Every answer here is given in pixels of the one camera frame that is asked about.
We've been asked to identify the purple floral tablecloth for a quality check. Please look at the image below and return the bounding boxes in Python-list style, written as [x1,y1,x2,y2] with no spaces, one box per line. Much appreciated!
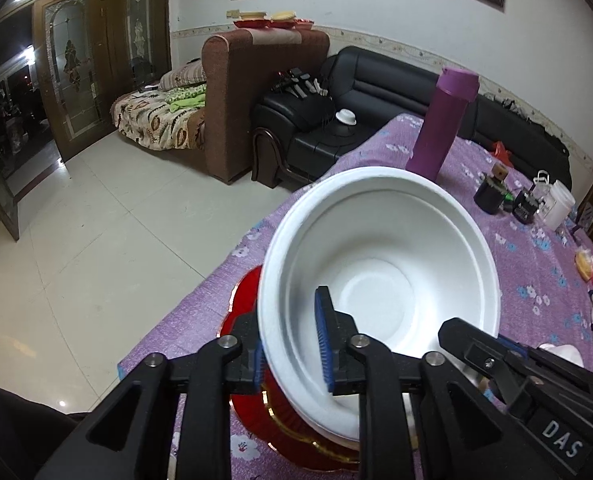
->
[118,112,593,480]

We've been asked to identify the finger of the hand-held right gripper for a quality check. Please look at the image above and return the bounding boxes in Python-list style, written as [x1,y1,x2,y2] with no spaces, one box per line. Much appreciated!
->
[439,317,528,407]

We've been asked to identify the red trays with food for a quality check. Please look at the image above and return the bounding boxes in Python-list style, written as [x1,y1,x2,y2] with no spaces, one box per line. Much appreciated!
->
[233,10,315,31]

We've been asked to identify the black round jar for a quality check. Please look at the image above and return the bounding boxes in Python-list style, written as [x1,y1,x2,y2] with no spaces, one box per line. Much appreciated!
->
[474,172,508,214]

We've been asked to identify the patterned blanket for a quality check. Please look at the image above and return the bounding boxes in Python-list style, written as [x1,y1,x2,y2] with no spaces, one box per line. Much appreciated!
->
[110,91,207,152]

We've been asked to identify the pile of black devices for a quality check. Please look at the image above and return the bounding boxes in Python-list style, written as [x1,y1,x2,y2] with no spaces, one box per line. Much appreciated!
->
[270,67,330,99]

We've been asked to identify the black leather sofa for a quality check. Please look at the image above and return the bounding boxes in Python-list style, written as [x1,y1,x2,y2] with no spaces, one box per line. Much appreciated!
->
[251,46,573,192]

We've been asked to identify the brown armchair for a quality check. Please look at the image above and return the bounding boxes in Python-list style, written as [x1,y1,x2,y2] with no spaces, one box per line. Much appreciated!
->
[191,27,331,186]

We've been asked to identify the red bag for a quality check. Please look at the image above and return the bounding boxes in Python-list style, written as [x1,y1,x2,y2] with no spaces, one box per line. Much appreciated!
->
[491,141,513,167]

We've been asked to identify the large white foam bowl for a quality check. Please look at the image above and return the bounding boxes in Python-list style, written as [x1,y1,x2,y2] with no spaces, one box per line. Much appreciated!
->
[257,167,503,450]

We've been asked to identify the white plastic jar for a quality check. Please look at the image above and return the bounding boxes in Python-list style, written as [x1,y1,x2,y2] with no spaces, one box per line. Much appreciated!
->
[541,180,576,232]

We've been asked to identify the green cloth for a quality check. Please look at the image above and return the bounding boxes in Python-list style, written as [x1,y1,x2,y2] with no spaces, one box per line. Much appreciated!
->
[166,85,208,113]

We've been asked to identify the wooden glass-door cabinet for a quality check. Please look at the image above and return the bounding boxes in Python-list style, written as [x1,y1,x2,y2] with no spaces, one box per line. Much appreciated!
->
[0,0,173,242]

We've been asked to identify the black box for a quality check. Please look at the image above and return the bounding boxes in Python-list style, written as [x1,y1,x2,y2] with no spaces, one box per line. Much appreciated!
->
[511,190,540,224]

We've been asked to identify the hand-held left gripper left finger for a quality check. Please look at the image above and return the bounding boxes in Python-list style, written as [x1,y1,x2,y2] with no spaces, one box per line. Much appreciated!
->
[35,311,270,480]

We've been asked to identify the yellow food in bag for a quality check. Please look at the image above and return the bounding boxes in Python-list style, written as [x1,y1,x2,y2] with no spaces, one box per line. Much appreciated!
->
[575,249,593,282]

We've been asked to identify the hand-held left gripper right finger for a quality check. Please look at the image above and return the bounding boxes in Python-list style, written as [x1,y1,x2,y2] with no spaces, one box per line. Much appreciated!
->
[315,286,562,480]

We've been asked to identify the purple thermos bottle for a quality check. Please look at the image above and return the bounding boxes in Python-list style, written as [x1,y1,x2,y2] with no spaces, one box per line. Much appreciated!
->
[405,66,480,184]

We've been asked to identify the large red glass plate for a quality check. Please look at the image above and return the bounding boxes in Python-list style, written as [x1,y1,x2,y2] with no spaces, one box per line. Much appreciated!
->
[219,265,420,472]

